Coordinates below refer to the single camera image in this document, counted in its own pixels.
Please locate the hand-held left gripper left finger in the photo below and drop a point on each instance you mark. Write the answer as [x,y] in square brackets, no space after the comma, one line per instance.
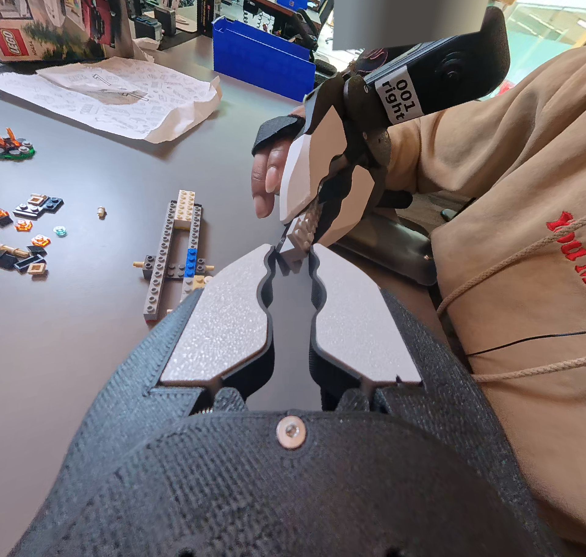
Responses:
[219,328]

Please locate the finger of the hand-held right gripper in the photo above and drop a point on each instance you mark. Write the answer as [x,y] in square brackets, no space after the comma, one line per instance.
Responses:
[311,158]
[359,195]

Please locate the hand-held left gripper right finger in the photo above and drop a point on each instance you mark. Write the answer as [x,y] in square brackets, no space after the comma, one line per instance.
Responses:
[361,328]

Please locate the grey lego plate assembly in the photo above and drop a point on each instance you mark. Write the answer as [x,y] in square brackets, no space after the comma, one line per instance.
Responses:
[304,232]

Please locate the dark grey lego brick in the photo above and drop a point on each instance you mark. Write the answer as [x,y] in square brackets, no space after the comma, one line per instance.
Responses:
[290,259]

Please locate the lego vehicle chassis build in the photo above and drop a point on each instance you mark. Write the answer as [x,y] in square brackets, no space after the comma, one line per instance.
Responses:
[185,207]

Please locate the pile of small lego pieces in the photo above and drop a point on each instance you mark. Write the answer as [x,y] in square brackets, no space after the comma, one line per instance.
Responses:
[39,205]

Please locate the lego campfire build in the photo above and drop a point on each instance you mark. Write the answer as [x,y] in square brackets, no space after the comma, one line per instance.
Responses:
[18,149]

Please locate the lego set box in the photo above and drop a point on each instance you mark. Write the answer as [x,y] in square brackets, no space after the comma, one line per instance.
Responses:
[55,12]

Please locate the person's right hand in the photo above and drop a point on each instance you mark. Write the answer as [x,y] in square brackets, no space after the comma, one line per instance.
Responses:
[268,177]

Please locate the blue plastic bin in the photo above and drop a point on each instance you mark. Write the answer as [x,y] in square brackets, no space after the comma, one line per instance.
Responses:
[261,62]

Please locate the black upright box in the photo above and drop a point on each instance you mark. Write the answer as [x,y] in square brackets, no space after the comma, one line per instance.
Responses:
[209,7]

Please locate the black electronic device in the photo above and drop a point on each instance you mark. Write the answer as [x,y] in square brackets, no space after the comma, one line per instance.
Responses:
[146,28]
[167,19]

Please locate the brick print paper bag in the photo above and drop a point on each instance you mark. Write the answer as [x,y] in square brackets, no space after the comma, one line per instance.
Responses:
[114,103]

